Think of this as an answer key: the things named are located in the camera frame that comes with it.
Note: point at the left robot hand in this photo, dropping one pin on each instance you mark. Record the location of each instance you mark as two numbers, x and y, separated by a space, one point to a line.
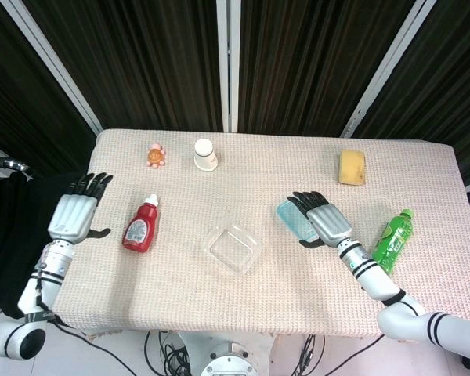
72 215

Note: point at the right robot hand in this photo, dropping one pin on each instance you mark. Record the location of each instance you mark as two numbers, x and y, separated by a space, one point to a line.
329 225

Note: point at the blue plastic lid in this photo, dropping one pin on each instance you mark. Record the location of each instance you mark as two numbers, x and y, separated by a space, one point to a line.
293 219

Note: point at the clear plastic container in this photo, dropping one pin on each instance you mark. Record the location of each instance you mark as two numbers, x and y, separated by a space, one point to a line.
235 248

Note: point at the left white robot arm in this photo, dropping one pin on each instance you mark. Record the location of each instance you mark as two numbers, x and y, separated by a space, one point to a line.
43 286

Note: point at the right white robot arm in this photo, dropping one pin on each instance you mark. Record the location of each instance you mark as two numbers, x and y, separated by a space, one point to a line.
376 282

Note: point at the yellow sponge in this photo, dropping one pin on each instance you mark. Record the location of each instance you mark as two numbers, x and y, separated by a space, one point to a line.
352 167

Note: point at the person in black clothes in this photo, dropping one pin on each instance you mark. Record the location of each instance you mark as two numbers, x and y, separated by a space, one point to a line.
8 227

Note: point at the green drink bottle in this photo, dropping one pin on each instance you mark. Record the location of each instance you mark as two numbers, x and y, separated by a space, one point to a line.
395 239

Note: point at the red ketchup bottle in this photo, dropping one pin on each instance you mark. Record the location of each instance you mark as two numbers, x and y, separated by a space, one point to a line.
141 231

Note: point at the orange pink turtle toy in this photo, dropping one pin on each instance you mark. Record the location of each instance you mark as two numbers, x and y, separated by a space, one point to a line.
156 156

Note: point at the beige waffle tablecloth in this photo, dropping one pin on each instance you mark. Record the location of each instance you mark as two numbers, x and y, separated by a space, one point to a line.
219 297

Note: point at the white paper cup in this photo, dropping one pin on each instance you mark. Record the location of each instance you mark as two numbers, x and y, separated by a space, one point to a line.
204 156

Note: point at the white robot torso base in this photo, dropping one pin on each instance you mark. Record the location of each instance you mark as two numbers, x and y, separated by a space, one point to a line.
229 362

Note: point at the black pleated curtain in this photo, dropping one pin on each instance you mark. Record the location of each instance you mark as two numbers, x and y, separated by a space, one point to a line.
141 58

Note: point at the white frame post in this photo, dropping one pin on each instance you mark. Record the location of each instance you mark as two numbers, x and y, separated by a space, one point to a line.
53 55
228 66
387 66

